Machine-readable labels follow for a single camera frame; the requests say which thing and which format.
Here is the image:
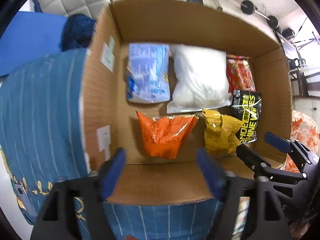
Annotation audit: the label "yellow snack bag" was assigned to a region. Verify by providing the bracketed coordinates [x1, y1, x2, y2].
[202, 109, 244, 158]

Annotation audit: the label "black shoe shine wipes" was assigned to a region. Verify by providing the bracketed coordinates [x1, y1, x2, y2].
[232, 89, 262, 144]

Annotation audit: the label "orange snack bag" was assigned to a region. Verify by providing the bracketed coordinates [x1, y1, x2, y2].
[137, 112, 199, 159]

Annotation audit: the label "light blue tissue pack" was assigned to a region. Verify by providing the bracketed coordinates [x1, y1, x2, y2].
[126, 43, 170, 104]

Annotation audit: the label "white soft package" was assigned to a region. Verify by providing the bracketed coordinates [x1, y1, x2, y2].
[167, 44, 232, 114]

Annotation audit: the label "orange floral cloth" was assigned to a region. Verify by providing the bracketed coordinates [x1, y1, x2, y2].
[282, 109, 320, 174]

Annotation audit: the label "plaid checkered blanket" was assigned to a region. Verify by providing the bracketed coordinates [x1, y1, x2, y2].
[231, 197, 250, 239]

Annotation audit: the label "dark wooden stool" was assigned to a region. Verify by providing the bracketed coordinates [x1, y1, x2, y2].
[288, 59, 319, 100]

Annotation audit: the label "blue striped blanket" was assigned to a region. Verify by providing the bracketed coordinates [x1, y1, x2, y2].
[1, 49, 222, 239]

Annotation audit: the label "red floral snack pack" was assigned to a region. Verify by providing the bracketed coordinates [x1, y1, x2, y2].
[226, 54, 255, 93]

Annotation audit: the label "cardboard box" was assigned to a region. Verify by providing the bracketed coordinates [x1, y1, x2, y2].
[81, 0, 292, 206]

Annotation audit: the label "barbell on floor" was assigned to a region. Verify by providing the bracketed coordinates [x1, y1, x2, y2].
[240, 0, 279, 29]

